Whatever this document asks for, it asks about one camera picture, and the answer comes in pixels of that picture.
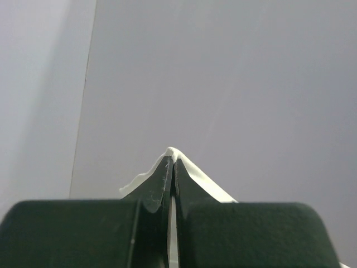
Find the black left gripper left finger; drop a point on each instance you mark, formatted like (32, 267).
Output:
(130, 232)

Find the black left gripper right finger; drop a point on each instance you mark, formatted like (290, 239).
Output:
(215, 234)

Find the white t shirt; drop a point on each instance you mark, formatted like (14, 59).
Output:
(194, 172)

